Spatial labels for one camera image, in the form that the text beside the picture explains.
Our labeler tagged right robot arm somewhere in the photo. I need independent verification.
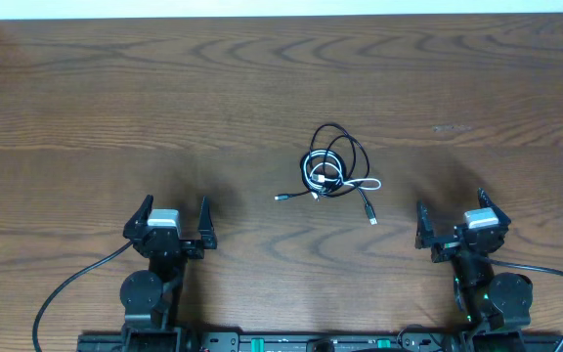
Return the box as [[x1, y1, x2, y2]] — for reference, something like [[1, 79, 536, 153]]
[[414, 189, 533, 351]]

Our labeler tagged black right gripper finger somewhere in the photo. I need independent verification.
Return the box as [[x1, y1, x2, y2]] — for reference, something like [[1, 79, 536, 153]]
[[415, 200, 435, 247], [477, 188, 511, 226]]

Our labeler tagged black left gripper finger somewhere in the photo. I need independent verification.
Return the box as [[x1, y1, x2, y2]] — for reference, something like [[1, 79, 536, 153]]
[[197, 197, 216, 241], [125, 195, 153, 230]]

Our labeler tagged white usb cable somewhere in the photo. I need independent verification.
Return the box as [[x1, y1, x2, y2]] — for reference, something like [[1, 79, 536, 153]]
[[303, 149, 383, 202]]

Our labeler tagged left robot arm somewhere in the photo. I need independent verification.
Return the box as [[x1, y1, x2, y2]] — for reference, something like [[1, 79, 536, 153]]
[[119, 195, 218, 351]]

